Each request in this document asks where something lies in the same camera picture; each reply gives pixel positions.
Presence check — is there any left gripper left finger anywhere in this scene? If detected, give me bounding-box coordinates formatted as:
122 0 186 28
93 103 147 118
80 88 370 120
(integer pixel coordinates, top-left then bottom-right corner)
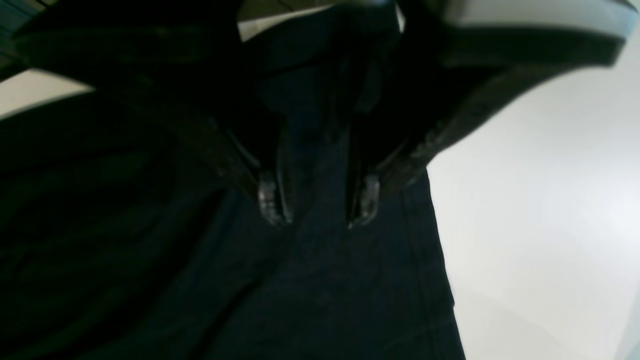
14 0 293 226

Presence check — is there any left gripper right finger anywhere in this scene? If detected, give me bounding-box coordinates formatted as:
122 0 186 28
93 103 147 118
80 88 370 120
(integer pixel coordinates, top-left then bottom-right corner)
347 0 638 227

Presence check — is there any black T-shirt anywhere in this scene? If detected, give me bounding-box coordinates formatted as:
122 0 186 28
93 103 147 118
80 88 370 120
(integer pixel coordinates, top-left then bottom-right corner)
1 4 466 360

